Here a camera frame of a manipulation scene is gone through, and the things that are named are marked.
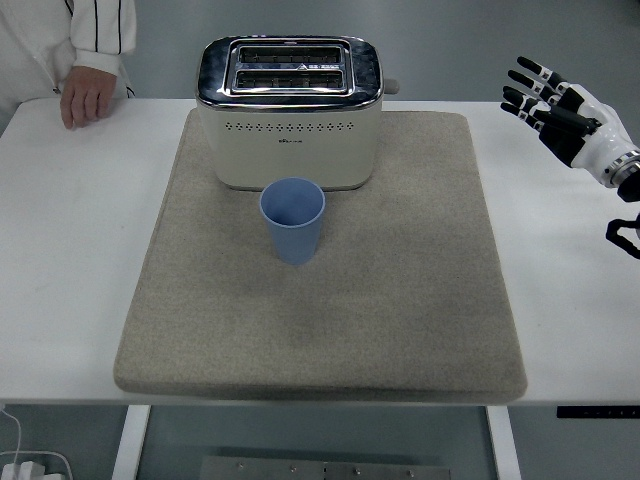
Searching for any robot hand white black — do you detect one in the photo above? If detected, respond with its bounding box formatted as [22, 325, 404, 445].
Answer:
[500, 55, 640, 185]

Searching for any blue plastic cup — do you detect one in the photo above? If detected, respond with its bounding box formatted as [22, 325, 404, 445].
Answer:
[258, 177, 327, 266]

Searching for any black table control panel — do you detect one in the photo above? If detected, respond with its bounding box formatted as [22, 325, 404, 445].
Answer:
[556, 405, 640, 420]

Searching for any cream toaster chrome top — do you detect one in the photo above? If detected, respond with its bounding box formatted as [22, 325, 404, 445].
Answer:
[193, 33, 402, 193]

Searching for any white table leg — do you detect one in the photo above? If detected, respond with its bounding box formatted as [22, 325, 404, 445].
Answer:
[485, 405, 522, 480]
[110, 404, 151, 480]

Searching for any beige felt mat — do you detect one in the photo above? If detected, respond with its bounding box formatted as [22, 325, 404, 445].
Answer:
[112, 109, 529, 404]

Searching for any grey metal plate with screws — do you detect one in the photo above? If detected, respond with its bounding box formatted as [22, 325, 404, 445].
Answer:
[198, 455, 454, 480]

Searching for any person's hand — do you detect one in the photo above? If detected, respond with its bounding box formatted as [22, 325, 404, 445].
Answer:
[60, 64, 119, 131]

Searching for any person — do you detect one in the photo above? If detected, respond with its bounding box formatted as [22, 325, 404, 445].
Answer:
[0, 0, 138, 117]

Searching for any white power strip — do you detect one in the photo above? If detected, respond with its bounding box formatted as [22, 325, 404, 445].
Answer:
[0, 451, 72, 480]

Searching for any white plug adapter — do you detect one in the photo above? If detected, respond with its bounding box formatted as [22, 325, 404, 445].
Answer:
[2, 460, 46, 480]

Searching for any white cable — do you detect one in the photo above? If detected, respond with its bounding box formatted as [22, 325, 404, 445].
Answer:
[0, 405, 25, 466]

